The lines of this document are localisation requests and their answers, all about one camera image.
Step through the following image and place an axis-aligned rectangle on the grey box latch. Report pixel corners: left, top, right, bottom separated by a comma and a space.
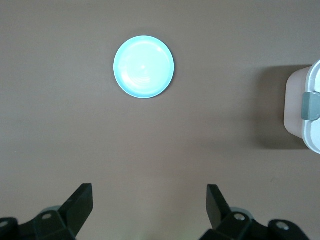
301, 91, 320, 122

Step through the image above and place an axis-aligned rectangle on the white lidded storage box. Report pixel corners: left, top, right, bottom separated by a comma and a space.
283, 59, 320, 154

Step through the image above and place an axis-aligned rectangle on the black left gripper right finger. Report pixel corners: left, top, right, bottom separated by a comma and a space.
201, 184, 270, 240

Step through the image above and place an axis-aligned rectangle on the light blue round plate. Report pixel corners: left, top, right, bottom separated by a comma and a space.
113, 35, 175, 100

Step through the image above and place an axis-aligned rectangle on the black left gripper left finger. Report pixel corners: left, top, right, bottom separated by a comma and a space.
17, 183, 94, 240

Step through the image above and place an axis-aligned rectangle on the brown table cover mat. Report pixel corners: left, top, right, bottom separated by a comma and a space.
0, 0, 320, 240

